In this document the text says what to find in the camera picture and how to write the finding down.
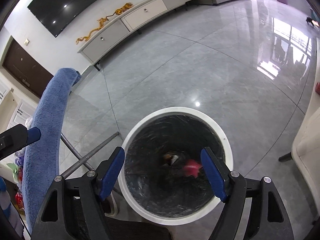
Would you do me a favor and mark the green paper scrap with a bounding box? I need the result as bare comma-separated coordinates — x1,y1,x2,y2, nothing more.
7,163,23,184

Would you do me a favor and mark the red white snack packet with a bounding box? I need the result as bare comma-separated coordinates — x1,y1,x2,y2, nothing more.
15,191,24,210

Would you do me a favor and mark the white round trash bin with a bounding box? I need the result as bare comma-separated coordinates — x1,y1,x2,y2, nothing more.
119,107,233,226

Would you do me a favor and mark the left gloved hand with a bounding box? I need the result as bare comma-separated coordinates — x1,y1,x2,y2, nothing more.
0,178,24,238

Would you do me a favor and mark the blue fluffy blanket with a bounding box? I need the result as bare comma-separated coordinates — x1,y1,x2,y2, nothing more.
22,68,81,232

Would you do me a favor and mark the brown entrance door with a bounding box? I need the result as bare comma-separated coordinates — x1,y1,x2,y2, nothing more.
3,39,53,99

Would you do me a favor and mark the beige sofa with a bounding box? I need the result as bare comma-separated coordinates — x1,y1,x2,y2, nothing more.
291,38,319,211

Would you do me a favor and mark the white tv cabinet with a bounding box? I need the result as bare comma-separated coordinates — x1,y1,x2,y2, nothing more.
78,0,192,67

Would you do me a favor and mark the golden dragon figurine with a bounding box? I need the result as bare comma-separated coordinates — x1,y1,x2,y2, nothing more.
75,17,109,44

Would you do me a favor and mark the golden tiger figurine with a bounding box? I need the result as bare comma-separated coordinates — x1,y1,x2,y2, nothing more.
114,3,133,15

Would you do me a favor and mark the white wall cupboard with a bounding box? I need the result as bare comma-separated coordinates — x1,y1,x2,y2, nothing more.
1,75,39,132

